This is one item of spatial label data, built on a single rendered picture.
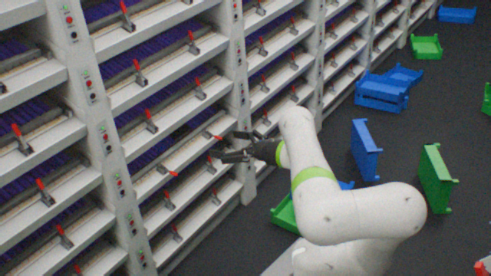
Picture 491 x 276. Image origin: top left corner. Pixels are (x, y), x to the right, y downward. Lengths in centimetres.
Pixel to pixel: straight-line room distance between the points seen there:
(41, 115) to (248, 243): 115
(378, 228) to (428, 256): 120
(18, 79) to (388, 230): 98
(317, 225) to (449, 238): 138
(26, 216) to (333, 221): 90
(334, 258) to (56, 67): 94
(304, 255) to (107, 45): 85
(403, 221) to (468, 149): 186
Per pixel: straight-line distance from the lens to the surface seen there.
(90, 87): 143
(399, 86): 322
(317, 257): 139
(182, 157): 185
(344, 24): 292
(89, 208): 168
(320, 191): 104
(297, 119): 133
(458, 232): 236
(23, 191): 152
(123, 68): 162
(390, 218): 103
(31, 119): 146
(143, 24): 154
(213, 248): 220
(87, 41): 139
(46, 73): 135
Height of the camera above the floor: 164
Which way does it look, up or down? 35 degrees down
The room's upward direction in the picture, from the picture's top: 5 degrees counter-clockwise
